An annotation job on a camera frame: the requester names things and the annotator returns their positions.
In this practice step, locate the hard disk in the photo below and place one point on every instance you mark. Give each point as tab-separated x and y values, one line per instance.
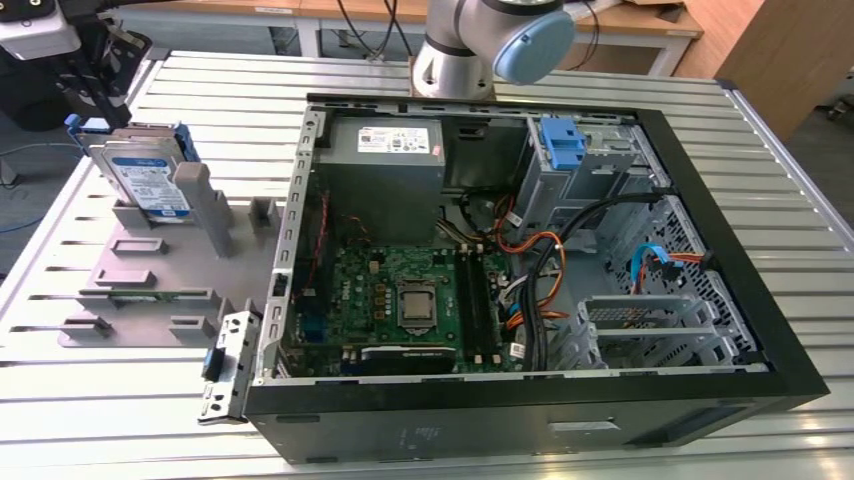
143	185

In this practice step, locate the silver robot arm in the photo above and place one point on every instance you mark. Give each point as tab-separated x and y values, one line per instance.
447	65

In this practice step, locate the metal disk bay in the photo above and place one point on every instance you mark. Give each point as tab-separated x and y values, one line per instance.
654	334

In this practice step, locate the black round bin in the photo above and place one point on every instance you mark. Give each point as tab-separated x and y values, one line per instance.
40	117

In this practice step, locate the grey parts rack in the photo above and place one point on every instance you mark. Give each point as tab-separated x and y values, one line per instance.
173	260

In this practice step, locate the green RAM stick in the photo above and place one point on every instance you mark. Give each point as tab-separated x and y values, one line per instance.
143	297

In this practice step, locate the grey power supply unit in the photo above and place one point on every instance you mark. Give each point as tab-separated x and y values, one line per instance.
374	200

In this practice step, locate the green motherboard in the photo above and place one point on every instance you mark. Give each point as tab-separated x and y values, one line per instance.
360	270

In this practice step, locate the hinged metal slot retainer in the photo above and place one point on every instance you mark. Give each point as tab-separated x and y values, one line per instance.
234	350

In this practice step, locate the silver CPU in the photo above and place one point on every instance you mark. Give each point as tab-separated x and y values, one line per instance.
418	305

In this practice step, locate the CPU socket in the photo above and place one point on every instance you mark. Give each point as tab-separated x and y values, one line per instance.
419	330

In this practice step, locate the blue plastic drive latch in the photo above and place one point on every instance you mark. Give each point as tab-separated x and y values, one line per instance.
560	145

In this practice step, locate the black RAM slot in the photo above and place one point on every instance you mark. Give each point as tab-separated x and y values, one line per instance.
468	300
486	300

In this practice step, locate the black graphics card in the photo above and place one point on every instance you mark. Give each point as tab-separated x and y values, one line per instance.
407	357

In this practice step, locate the grey metal drive cage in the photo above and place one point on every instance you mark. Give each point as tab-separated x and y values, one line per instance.
600	180

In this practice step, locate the wooden top desk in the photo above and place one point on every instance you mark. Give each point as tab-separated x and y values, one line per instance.
667	22

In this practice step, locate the black open PC case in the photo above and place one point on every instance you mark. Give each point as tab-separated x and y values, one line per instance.
467	420

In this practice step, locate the brown wooden cabinet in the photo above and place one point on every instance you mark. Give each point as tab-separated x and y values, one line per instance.
787	60

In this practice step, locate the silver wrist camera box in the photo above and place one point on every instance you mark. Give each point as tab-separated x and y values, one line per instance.
36	35

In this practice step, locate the long grey frame desk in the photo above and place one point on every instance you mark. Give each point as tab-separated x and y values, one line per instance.
220	6

